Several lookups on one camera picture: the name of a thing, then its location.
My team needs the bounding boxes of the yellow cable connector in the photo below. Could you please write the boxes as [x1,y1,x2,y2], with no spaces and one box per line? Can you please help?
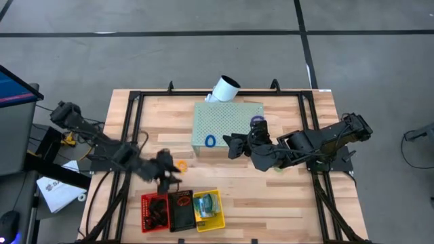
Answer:
[60,131,77,148]

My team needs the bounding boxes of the computer monitor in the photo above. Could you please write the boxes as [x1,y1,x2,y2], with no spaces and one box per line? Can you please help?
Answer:
[0,64,45,109]

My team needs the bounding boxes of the red slotted plastic basket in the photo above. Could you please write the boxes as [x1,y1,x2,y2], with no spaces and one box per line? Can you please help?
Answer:
[140,191,170,234]

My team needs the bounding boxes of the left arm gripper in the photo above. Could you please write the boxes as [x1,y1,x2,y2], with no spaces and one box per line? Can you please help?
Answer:
[145,148,182,196]

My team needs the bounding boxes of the black desk bar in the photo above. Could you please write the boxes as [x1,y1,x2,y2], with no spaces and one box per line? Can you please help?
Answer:
[23,152,92,190]

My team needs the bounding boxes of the white paper sheets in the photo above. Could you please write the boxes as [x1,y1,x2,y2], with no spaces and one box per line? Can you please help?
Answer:
[35,175,87,214]

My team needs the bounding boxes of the grey desk cabinet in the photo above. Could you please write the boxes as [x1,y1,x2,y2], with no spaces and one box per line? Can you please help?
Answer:
[0,100,39,177]

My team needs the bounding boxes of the black computer mouse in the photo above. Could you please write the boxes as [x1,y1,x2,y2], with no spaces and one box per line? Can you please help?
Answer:
[0,209,21,243]

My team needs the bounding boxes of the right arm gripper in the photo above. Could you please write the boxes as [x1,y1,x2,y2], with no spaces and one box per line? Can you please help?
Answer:
[223,128,272,160]

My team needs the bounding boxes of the dark grey desk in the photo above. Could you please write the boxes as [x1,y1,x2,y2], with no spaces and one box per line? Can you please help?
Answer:
[0,169,39,244]

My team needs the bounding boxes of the grey floor stand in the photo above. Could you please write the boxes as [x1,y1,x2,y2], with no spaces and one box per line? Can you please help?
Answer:
[414,121,434,140]

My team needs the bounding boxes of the white cylindrical tube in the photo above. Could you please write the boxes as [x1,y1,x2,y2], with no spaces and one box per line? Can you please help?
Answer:
[204,75,241,104]

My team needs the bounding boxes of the black slotted plastic basket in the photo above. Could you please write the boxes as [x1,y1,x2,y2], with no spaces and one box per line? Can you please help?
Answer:
[167,189,197,233]

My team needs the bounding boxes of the black aluminium table frame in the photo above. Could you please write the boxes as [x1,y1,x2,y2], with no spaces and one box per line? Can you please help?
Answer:
[77,79,370,244]

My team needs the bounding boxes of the small white paper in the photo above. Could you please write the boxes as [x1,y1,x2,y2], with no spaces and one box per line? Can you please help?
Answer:
[60,159,81,174]

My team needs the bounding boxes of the black floor cable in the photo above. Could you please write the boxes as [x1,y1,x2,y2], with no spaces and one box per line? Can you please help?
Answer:
[401,129,434,170]

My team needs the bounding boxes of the yellow slotted plastic basket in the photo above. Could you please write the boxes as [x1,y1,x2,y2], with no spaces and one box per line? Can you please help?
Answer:
[192,188,226,233]

